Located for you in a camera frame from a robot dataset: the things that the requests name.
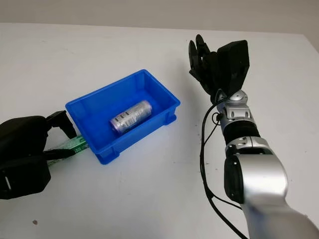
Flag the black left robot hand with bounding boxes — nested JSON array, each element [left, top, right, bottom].
[[0, 111, 77, 162]]

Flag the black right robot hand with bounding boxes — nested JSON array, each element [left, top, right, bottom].
[[188, 34, 226, 102]]

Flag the long green white carton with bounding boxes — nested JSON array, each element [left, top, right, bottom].
[[47, 135, 88, 167]]

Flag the silver purple drink can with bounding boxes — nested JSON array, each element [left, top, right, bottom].
[[109, 99, 153, 134]]

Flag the blue plastic tray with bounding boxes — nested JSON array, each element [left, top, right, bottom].
[[65, 69, 181, 165]]

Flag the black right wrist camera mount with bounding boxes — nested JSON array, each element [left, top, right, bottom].
[[216, 39, 250, 96]]

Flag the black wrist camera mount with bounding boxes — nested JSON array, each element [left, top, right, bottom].
[[0, 155, 52, 200], [216, 39, 250, 96]]

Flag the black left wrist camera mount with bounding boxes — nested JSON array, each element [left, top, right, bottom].
[[0, 155, 52, 200]]

